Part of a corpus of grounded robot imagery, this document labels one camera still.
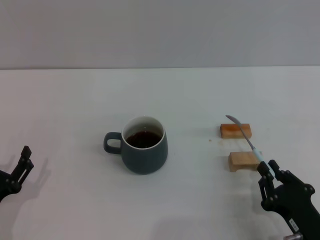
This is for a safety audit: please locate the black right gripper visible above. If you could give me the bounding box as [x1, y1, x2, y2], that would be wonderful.
[256, 159, 320, 240]

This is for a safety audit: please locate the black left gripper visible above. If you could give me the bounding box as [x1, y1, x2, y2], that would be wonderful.
[0, 145, 35, 203]

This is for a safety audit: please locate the blue handled metal spoon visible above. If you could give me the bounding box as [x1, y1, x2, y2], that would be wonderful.
[225, 114, 276, 180]

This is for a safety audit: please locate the grey ceramic coffee cup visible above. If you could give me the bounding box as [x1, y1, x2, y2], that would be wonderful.
[103, 115, 169, 176]

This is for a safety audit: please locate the plain notched wooden block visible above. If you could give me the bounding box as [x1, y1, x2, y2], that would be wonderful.
[228, 151, 263, 173]

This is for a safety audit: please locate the stained orange wooden block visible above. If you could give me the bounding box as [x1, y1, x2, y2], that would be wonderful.
[219, 123, 253, 140]

